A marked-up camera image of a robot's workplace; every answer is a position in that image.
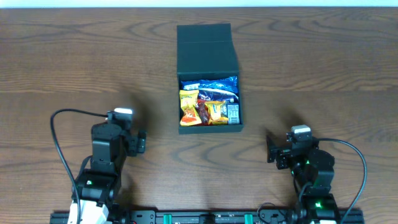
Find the yellow orange snack packet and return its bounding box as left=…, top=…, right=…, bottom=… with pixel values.
left=179, top=90, right=201, bottom=126

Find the red Hacks candy bag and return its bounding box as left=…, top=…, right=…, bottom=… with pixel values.
left=196, top=99, right=210, bottom=126

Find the small dark blue box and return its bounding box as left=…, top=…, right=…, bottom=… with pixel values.
left=226, top=103, right=240, bottom=125

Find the dark blue Cadbury chocolate bar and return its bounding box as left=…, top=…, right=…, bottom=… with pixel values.
left=198, top=88, right=239, bottom=103

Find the small yellow candy packet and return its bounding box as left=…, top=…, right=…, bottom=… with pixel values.
left=205, top=101, right=229, bottom=125

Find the long blue snack bar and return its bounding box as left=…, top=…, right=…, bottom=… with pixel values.
left=181, top=76, right=238, bottom=93

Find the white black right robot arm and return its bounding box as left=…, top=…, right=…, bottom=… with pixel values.
left=266, top=132, right=341, bottom=223

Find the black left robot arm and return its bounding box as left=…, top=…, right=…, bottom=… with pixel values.
left=67, top=108, right=146, bottom=223

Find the dark green open box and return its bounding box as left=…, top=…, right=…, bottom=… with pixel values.
left=176, top=23, right=244, bottom=135

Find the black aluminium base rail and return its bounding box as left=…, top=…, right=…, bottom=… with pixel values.
left=49, top=208, right=365, bottom=224

